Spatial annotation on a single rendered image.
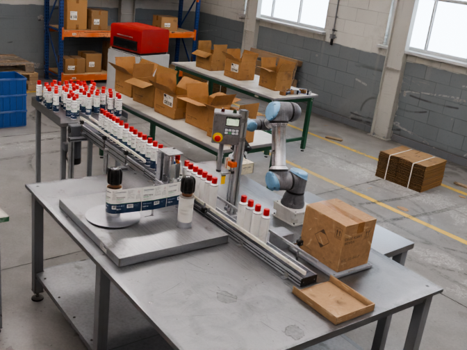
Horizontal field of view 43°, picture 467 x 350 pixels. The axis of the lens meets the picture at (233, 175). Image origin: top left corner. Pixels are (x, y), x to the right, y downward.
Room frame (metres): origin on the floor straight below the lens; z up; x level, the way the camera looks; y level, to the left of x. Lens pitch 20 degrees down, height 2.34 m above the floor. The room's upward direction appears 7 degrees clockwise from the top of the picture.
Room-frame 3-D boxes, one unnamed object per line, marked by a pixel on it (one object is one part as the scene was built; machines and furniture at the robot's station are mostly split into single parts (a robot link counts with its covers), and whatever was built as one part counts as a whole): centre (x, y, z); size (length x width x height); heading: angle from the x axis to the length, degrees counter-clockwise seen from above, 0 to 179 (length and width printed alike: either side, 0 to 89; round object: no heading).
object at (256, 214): (3.01, -0.16, 0.98); 0.05 x 0.05 x 0.20
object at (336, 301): (2.53, -0.55, 0.85); 0.30 x 0.26 x 0.04; 39
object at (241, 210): (3.12, -0.07, 0.98); 0.05 x 0.05 x 0.20
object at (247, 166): (3.92, -0.03, 0.99); 0.16 x 0.12 x 0.07; 42
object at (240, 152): (3.43, -0.01, 1.16); 0.04 x 0.04 x 0.67; 39
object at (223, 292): (3.14, 0.07, 0.82); 2.10 x 1.50 x 0.02; 39
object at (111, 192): (3.07, 0.65, 1.04); 0.09 x 0.09 x 0.29
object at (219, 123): (3.44, 0.07, 1.38); 0.17 x 0.10 x 0.19; 94
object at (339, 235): (2.98, -0.60, 0.99); 0.30 x 0.24 x 0.27; 39
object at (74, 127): (4.75, 1.37, 0.71); 0.15 x 0.12 x 0.34; 129
